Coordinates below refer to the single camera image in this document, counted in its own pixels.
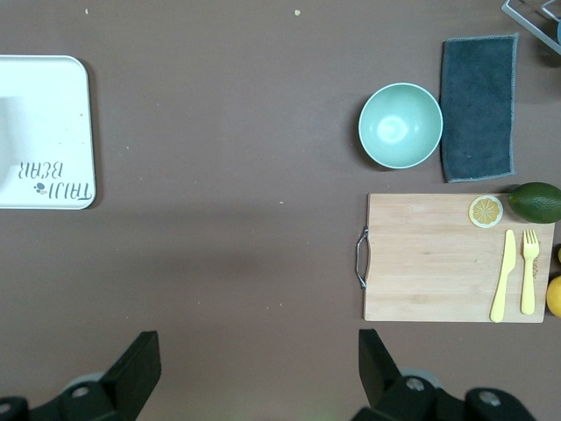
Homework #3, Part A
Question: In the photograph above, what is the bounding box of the cream bear print tray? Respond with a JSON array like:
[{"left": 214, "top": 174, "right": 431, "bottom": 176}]
[{"left": 0, "top": 54, "right": 96, "bottom": 211}]

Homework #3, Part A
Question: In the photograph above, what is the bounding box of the yellow plastic fork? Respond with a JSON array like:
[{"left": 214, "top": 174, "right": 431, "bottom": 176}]
[{"left": 520, "top": 228, "right": 540, "bottom": 316}]

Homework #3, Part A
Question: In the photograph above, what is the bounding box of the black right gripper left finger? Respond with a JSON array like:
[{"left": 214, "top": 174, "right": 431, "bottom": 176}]
[{"left": 0, "top": 332, "right": 160, "bottom": 421}]

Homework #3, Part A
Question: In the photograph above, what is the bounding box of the brown table mat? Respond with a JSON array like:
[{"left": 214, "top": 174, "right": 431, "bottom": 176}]
[{"left": 0, "top": 0, "right": 561, "bottom": 421}]

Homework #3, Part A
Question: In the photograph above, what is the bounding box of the yellow plastic knife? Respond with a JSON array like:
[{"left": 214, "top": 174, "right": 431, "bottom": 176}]
[{"left": 489, "top": 228, "right": 517, "bottom": 324}]

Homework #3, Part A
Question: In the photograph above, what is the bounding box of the wooden cutting board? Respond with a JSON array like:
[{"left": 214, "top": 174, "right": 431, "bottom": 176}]
[{"left": 354, "top": 192, "right": 557, "bottom": 325}]

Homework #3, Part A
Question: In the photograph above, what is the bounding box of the dark green avocado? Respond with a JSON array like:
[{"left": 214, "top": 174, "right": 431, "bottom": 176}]
[{"left": 507, "top": 182, "right": 561, "bottom": 225}]

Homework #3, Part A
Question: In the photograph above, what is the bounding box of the metal wire basket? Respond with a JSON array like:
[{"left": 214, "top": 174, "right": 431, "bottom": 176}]
[{"left": 501, "top": 0, "right": 561, "bottom": 58}]

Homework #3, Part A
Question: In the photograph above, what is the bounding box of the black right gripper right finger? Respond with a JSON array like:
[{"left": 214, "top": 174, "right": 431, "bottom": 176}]
[{"left": 350, "top": 329, "right": 534, "bottom": 421}]

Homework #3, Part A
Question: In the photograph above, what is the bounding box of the dark grey cloth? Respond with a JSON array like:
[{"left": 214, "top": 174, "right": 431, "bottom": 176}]
[{"left": 439, "top": 32, "right": 521, "bottom": 184}]

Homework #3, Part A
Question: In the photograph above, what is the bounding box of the lemon slice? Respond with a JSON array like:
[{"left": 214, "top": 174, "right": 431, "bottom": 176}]
[{"left": 468, "top": 194, "right": 506, "bottom": 229}]

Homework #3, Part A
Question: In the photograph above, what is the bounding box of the light green bowl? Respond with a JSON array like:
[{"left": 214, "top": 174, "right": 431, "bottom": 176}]
[{"left": 358, "top": 82, "right": 444, "bottom": 170}]

